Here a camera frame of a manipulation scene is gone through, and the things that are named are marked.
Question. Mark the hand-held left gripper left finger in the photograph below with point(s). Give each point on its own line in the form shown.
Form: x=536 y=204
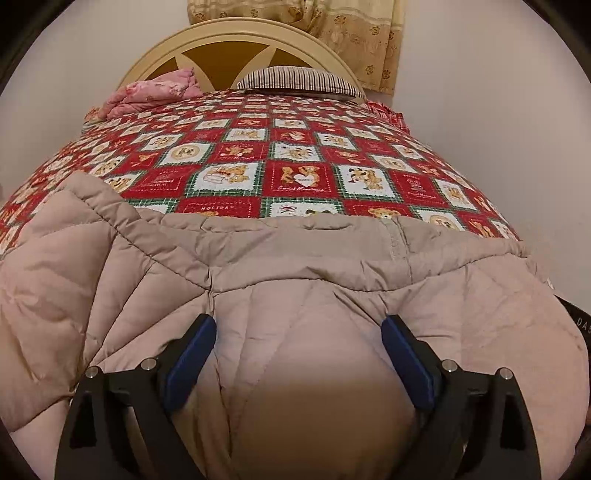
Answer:
x=189 y=364

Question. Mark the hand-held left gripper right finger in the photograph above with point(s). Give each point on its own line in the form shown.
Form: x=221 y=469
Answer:
x=408 y=364

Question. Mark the beige quilted jacket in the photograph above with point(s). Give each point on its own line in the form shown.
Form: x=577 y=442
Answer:
x=295 y=295

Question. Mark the red bear-print bedspread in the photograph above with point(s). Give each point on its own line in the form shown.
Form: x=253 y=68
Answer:
x=286 y=152

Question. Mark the red plaid cloth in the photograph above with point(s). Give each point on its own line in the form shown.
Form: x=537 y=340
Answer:
x=388 y=115

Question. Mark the pink folded quilt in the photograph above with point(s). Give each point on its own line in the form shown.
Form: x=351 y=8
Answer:
x=152 y=90

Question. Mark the striped pillow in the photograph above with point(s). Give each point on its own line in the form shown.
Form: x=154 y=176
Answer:
x=295 y=79

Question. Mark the cream wooden headboard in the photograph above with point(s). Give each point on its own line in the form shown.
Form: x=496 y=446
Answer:
x=217 y=60

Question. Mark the beige floral curtain panel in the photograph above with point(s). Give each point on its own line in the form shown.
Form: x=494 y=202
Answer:
x=360 y=41
x=240 y=9

